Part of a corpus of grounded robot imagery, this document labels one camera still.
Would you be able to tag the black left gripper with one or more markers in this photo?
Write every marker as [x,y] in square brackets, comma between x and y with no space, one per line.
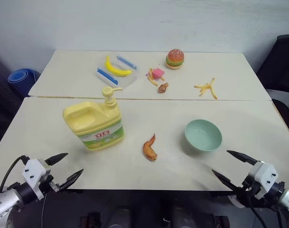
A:
[51,184]

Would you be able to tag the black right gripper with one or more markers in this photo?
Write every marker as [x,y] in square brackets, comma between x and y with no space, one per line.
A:
[245,193]

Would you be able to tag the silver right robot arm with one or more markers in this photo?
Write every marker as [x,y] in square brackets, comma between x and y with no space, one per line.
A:
[286,196]

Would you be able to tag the mint green bowl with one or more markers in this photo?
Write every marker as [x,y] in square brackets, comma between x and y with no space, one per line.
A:
[202,136]

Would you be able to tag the yellow detergent pump bottle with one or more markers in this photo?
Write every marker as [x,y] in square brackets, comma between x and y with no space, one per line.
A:
[97,121]

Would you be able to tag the toy french fry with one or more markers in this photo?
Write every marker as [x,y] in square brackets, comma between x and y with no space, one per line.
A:
[212,83]
[201,86]
[161,78]
[150,72]
[204,88]
[202,92]
[152,81]
[213,93]

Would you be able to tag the toy fried chicken wing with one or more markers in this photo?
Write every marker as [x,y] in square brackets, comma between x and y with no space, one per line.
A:
[149,149]

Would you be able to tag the rolled blue foam mat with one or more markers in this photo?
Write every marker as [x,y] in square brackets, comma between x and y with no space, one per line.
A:
[21,77]

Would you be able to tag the toy brown chicken nugget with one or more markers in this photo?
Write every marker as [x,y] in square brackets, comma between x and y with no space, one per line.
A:
[163,88]

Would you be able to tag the clear container with blue clips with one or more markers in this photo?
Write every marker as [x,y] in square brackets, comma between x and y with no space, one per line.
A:
[125,79]

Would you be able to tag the black office chair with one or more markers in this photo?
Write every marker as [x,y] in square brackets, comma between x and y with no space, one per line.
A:
[277,69]

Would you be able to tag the yellow toy banana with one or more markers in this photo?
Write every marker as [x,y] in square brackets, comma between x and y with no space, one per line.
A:
[114,70]

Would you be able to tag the pink toy fries box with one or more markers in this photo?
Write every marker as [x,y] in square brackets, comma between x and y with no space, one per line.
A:
[158,73]

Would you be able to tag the toy hamburger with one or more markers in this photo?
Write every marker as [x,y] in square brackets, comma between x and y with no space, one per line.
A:
[175,59]

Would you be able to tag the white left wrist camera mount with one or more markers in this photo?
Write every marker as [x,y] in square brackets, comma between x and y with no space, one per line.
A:
[32,172]

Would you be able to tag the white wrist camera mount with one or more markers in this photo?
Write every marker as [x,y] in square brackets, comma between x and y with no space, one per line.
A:
[263,174]
[32,172]

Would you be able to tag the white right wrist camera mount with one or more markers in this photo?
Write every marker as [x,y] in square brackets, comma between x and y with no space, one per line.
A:
[263,174]

